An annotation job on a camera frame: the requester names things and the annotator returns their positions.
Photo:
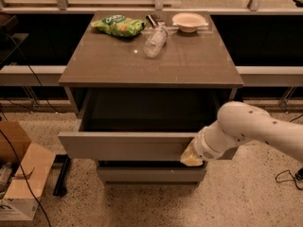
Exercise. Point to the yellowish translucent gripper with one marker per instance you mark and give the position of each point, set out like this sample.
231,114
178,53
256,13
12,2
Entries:
202,148

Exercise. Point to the grey top drawer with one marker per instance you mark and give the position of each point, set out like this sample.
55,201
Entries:
140,124

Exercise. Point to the grey drawer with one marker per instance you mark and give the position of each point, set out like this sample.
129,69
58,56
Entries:
149,172
140,124

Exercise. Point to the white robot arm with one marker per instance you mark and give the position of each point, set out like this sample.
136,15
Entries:
237,123

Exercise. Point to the grey lower drawer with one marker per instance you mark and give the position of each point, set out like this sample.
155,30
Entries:
149,172

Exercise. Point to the grey drawer cabinet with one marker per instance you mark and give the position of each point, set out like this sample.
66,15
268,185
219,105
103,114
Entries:
187,61

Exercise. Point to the clear plastic water bottle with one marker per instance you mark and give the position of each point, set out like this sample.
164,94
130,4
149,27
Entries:
155,42

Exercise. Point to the white bowl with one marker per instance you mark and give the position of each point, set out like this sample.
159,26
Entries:
189,22

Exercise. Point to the green chip bag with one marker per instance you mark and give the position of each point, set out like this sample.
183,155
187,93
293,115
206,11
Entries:
119,25

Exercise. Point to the brown cardboard box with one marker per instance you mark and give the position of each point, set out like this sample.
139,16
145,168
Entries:
31,164

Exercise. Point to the black cabinet foot rail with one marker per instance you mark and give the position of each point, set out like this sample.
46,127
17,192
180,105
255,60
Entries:
62,161

